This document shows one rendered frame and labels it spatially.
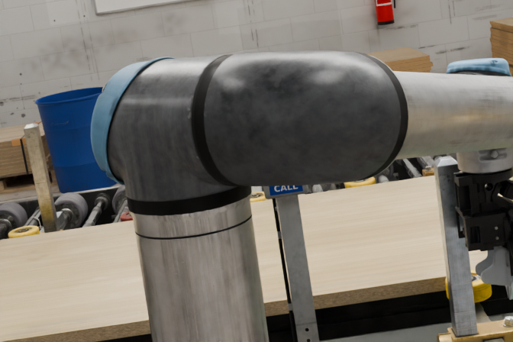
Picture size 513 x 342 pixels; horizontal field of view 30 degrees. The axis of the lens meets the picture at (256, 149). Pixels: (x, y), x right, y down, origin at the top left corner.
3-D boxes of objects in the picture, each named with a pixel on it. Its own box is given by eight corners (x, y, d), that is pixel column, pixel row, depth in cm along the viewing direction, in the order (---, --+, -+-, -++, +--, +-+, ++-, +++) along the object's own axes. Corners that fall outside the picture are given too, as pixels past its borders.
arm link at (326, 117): (323, 40, 72) (597, 65, 126) (195, 50, 79) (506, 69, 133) (327, 195, 72) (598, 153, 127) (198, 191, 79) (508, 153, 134)
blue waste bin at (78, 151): (126, 188, 691) (108, 89, 676) (46, 201, 690) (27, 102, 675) (132, 170, 748) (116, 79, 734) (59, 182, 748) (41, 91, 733)
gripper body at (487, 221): (458, 241, 152) (450, 168, 149) (512, 233, 152) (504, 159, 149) (469, 256, 144) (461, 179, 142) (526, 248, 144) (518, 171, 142)
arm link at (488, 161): (507, 129, 149) (524, 141, 140) (510, 159, 150) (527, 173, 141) (450, 137, 149) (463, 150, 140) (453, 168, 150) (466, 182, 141)
